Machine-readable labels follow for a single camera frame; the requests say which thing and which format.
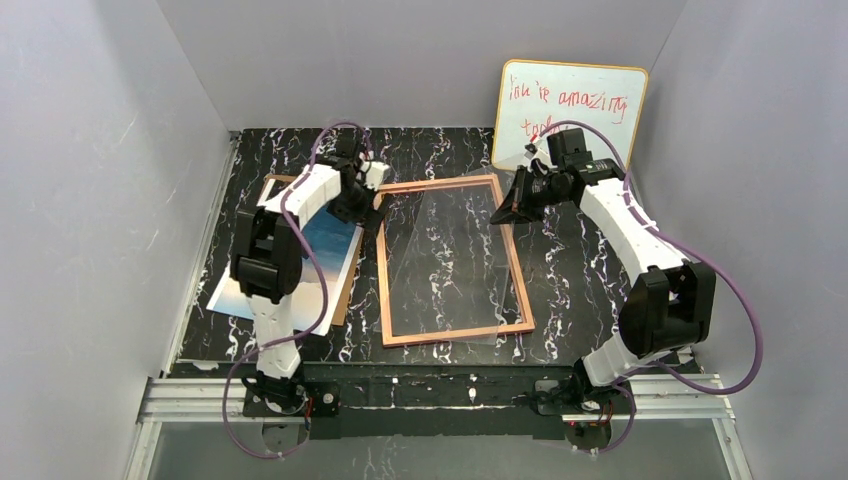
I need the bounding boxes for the clear acrylic sheet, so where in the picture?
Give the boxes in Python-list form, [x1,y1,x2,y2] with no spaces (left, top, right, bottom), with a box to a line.
[372,146,541,346]

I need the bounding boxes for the whiteboard with red writing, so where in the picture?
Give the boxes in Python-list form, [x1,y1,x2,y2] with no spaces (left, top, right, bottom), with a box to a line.
[491,59,649,170]

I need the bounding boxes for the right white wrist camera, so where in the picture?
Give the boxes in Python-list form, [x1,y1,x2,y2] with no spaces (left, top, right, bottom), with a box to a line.
[524,137,551,165]

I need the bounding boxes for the brown backing board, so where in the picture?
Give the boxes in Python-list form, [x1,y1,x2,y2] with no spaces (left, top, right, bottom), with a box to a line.
[292,209,363,336]

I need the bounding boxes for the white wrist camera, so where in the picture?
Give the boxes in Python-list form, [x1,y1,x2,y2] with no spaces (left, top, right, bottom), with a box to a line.
[524,137,551,165]
[360,160,391,191]

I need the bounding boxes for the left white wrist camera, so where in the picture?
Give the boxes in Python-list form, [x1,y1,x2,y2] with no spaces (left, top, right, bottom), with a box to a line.
[360,160,391,191]

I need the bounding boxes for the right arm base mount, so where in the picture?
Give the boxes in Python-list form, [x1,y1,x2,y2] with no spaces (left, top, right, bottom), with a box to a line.
[529,381,634,423]

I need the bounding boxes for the aluminium rail at front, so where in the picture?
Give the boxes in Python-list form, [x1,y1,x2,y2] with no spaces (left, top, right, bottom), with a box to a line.
[137,374,736,423]

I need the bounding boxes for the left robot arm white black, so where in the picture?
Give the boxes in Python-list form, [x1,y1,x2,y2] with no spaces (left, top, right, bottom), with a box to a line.
[229,153,390,380]

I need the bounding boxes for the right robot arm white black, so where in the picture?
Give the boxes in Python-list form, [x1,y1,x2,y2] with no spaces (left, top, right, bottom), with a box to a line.
[490,128,716,395]

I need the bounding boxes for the pink wooden photo frame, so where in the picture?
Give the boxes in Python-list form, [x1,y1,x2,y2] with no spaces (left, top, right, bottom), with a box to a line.
[374,173,537,349]

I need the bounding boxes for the sky and sea photo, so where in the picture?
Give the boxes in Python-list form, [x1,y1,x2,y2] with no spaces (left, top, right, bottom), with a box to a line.
[206,209,363,336]

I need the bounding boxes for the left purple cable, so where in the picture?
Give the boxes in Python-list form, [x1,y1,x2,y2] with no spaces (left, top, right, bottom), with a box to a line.
[222,121,376,461]

